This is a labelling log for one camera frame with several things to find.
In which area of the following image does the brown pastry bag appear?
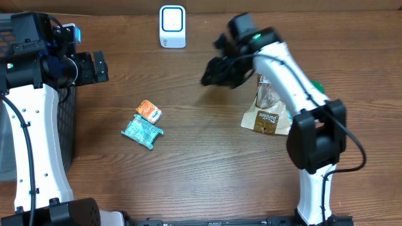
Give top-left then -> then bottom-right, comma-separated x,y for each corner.
241,73 -> 292,136

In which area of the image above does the orange snack packet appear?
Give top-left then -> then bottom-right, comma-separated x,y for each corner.
136,100 -> 163,124

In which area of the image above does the teal white snack packet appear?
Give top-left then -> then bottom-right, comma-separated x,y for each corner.
121,114 -> 164,150

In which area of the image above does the green lid jar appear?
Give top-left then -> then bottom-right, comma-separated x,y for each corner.
311,80 -> 325,94

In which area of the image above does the green white tissue pack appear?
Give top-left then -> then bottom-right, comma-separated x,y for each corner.
286,109 -> 293,121

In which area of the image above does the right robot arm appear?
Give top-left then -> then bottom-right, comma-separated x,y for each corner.
201,13 -> 351,225

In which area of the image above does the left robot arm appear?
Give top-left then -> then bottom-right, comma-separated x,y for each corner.
1,12 -> 127,225

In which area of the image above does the grey plastic basket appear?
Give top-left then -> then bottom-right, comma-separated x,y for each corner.
1,14 -> 77,181

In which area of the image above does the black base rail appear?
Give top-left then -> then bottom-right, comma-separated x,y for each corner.
133,215 -> 356,226

